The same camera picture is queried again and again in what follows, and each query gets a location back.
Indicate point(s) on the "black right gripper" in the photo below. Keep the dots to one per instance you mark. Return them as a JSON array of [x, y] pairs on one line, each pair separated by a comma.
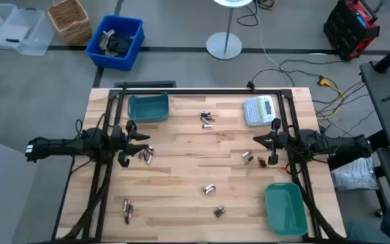
[[279, 141]]

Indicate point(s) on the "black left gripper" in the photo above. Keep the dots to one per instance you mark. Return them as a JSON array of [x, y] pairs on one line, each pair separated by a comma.
[[120, 142]]

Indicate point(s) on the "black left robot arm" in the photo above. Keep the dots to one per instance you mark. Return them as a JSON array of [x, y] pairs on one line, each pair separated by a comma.
[[56, 147]]

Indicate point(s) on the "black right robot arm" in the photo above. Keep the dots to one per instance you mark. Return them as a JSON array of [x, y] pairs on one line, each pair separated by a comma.
[[337, 147]]

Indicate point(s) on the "white label maker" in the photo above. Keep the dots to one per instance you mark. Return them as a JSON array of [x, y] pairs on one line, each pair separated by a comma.
[[259, 110]]

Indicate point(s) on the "small red clip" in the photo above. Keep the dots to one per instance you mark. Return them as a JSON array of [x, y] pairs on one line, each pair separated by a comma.
[[284, 168]]

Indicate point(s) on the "teal deep plastic bin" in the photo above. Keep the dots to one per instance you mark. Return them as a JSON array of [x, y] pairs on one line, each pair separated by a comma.
[[147, 108]]

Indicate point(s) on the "black floor grille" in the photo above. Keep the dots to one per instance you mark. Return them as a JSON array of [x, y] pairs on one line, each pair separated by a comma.
[[144, 84]]

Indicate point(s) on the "teal shallow plastic tray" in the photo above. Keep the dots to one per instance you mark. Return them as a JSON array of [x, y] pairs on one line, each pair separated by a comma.
[[284, 210]]

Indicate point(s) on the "blue plastic crate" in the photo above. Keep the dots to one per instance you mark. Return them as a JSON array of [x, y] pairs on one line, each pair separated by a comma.
[[113, 61]]

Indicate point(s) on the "clear plastic bag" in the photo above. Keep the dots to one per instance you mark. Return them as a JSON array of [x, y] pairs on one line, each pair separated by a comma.
[[354, 176]]

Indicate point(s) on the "dark clothes bundle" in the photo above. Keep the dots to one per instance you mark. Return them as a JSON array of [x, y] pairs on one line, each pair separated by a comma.
[[117, 44]]

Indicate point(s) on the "black white column floor stand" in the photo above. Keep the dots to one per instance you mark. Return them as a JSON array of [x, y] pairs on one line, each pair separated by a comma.
[[223, 45]]

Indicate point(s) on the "small caster wheel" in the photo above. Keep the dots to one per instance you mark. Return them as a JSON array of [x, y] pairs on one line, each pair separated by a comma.
[[379, 213]]

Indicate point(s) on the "red black tool box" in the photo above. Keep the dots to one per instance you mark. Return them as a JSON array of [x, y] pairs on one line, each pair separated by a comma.
[[347, 30]]

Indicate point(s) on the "wicker basket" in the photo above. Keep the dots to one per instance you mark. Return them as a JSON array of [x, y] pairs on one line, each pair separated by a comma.
[[69, 23]]

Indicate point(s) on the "black aluminium table frame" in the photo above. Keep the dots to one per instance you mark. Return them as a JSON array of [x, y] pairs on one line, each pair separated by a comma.
[[215, 91]]

